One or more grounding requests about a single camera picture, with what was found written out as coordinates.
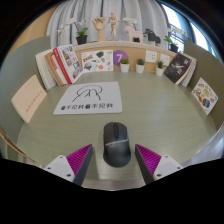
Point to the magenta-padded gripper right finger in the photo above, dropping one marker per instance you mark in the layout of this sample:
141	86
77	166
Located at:
163	166

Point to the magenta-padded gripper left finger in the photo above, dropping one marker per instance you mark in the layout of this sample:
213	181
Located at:
63	166

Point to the black computer mouse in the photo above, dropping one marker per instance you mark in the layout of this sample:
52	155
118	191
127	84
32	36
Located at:
116	148

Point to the white printed mouse pad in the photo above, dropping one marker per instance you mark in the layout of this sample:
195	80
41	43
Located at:
111	95

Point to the beige cover book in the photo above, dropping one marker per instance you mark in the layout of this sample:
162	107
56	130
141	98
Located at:
28	98

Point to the colourful food illustration card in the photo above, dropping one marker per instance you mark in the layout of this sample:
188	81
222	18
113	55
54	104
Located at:
205	96

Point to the black cover book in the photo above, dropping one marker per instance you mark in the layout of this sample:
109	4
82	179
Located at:
177	68

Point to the thick white book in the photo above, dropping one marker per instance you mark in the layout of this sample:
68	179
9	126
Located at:
42	68

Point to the brown-covered book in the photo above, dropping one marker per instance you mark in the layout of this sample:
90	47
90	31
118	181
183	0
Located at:
51	65

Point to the red-spined photo cover book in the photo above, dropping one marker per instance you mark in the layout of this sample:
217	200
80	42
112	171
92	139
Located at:
71	61

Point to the small white card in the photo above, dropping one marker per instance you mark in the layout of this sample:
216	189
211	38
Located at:
165	59
151	56

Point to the white sticker sheet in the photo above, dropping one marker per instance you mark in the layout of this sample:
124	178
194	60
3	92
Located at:
96	61

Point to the grey-green desk partition panel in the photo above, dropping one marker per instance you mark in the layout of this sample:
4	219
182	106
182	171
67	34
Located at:
208	63
16	63

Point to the purple round number sign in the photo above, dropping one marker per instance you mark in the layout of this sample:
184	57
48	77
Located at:
116	61

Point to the white orchid, small black pot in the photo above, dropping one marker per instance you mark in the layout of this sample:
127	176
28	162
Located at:
174	48

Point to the white orchid, large black pot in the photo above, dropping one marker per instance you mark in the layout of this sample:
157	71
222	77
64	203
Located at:
81	39

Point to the black horse figurine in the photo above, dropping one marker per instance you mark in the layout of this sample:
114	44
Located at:
153	36

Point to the pink horse figurine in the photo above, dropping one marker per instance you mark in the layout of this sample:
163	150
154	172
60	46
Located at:
133	33

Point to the wooden hand model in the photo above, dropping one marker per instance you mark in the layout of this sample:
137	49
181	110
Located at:
100	33

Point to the white orchid plant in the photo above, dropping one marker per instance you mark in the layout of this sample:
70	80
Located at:
130	20

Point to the wooden artist mannequin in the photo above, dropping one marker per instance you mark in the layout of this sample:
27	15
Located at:
113	23

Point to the grey pleated curtain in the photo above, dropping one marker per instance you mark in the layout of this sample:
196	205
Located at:
90	8

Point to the window with dark frame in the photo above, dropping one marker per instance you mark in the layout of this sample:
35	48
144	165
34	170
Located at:
180	20

